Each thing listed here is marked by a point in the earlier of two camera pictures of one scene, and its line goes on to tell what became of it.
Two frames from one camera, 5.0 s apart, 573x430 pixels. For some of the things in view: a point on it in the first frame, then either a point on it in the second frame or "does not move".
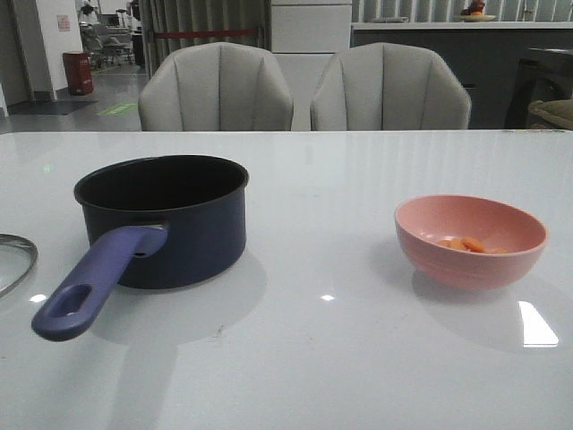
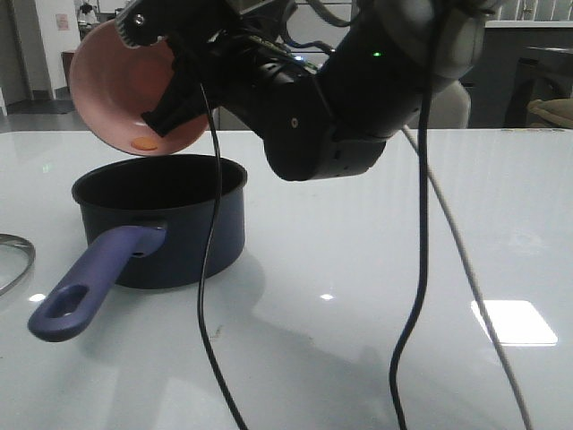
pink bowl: x=467 y=243 to x=114 y=83
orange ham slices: x=471 y=244 to x=144 y=143
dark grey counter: x=505 y=66 does not move
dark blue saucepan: x=155 y=222 does not move
